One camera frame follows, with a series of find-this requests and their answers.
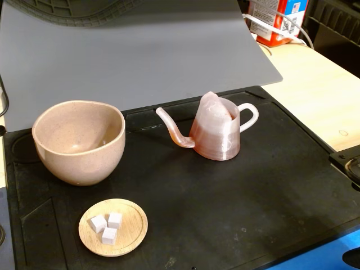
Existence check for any translucent pink plastic kettle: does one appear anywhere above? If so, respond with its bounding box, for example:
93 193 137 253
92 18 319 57
155 91 259 161

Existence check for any beige speckled ceramic cup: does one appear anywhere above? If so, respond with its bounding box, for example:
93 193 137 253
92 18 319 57
31 100 126 187

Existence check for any black work mat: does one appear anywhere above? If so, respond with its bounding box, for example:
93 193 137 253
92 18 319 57
2 85 360 270

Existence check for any round wooden coaster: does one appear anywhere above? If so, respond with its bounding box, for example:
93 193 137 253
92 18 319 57
78 198 149 258

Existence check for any white sugar cube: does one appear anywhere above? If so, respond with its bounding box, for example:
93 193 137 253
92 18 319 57
101 227 118 246
107 212 123 230
89 214 107 234

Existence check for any red and white box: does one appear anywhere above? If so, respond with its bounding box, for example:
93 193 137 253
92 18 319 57
247 0 310 48

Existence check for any dark grey patterned mat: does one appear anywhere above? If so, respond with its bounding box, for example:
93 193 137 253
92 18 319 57
5 0 240 28

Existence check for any blue sheet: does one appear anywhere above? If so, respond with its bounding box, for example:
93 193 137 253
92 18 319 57
253 224 360 270

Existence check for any black crate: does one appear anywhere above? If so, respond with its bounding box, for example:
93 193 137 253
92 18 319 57
305 0 360 61

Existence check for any grey flat panel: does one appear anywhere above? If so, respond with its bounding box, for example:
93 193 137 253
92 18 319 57
0 187 15 270

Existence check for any white flat strap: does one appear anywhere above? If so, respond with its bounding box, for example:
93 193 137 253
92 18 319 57
243 12 299 41

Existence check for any white round cable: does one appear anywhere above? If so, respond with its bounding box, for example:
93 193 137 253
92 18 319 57
277 11 314 49

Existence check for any thin black cable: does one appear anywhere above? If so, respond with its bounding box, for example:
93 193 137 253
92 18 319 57
0 74 10 118

